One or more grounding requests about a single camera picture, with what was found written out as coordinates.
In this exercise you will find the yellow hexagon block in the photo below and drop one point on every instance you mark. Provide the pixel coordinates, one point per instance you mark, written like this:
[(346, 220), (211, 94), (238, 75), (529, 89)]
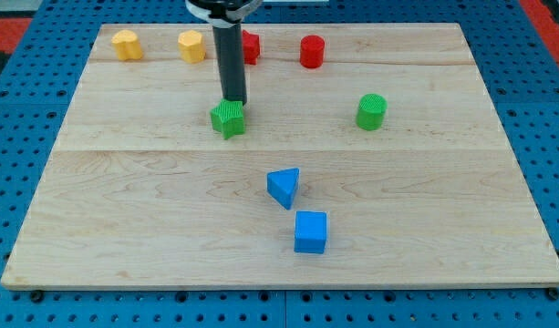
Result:
[(191, 46)]

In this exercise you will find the red cylinder block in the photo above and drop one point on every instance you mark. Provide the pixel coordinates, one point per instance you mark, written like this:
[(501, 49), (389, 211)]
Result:
[(312, 49)]

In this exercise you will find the blue triangle block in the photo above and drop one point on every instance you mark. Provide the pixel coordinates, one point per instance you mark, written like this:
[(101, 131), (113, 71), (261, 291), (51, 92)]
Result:
[(282, 185)]

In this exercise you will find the red star block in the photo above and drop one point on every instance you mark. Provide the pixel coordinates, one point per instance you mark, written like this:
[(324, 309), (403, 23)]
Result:
[(251, 47)]

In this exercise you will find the green star block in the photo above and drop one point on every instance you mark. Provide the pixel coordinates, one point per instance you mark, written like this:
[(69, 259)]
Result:
[(228, 118)]

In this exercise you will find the yellow heart block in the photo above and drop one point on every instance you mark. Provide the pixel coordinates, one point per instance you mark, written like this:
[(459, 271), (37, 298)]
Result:
[(127, 45)]

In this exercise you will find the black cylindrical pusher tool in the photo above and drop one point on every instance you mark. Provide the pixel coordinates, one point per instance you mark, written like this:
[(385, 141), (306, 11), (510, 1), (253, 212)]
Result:
[(229, 51)]

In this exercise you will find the green cylinder block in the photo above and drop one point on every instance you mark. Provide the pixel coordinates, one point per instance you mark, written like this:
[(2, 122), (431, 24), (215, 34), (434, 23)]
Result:
[(371, 111)]

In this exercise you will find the blue cube block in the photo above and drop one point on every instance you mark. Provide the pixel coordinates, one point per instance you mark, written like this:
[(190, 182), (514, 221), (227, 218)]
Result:
[(310, 232)]

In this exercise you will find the wooden board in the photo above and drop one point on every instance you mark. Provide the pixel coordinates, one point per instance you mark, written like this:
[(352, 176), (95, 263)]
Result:
[(140, 193)]

